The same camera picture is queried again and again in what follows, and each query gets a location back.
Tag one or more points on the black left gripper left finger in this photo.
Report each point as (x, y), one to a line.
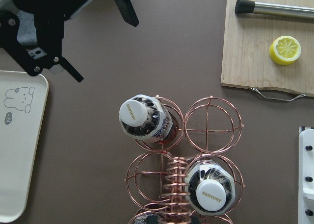
(50, 32)

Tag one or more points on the tea bottle white cap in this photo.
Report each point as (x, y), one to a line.
(149, 120)

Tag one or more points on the cream rabbit tray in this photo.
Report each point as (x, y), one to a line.
(22, 105)

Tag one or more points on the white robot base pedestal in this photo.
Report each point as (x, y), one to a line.
(306, 175)

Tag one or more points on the steel muddler black tip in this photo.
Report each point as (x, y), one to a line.
(254, 7)

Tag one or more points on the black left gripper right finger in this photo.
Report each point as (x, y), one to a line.
(127, 12)

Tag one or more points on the half lemon slice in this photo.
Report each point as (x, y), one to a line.
(285, 50)

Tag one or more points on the copper wire bottle basket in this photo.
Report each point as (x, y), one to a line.
(159, 173)

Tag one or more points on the grey folded cloth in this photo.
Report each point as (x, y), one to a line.
(27, 36)

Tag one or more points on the bamboo cutting board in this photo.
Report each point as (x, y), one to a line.
(247, 38)

